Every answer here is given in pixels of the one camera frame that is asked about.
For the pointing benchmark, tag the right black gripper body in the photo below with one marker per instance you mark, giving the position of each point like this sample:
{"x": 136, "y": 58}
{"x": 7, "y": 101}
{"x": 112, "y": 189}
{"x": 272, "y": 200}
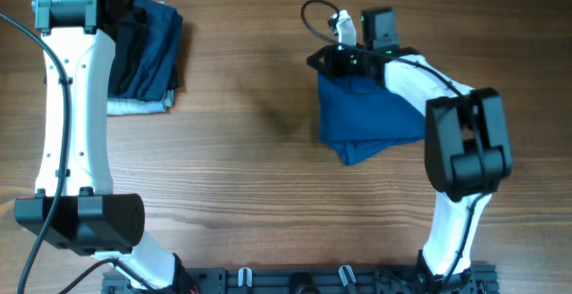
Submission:
{"x": 344, "y": 62}

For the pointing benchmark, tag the blue polo shirt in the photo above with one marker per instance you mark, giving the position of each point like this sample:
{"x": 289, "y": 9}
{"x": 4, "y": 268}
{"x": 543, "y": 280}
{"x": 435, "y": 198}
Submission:
{"x": 358, "y": 119}

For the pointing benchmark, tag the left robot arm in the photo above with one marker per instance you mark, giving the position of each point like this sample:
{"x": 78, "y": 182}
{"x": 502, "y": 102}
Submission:
{"x": 74, "y": 206}

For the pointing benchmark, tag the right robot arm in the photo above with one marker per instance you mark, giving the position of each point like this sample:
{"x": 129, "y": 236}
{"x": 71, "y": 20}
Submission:
{"x": 466, "y": 146}

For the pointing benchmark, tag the navy blue folded garment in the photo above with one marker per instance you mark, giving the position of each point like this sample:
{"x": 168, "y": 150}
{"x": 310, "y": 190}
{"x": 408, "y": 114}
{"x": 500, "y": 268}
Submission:
{"x": 157, "y": 73}

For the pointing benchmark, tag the black folded garment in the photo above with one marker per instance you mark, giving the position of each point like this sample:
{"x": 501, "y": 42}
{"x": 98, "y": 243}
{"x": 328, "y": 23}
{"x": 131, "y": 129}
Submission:
{"x": 129, "y": 45}

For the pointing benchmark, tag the light grey folded garment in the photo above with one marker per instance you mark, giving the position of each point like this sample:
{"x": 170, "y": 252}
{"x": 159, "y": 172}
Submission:
{"x": 124, "y": 106}

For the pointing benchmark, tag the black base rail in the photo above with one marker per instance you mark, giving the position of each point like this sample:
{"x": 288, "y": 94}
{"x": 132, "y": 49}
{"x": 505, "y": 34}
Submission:
{"x": 383, "y": 279}

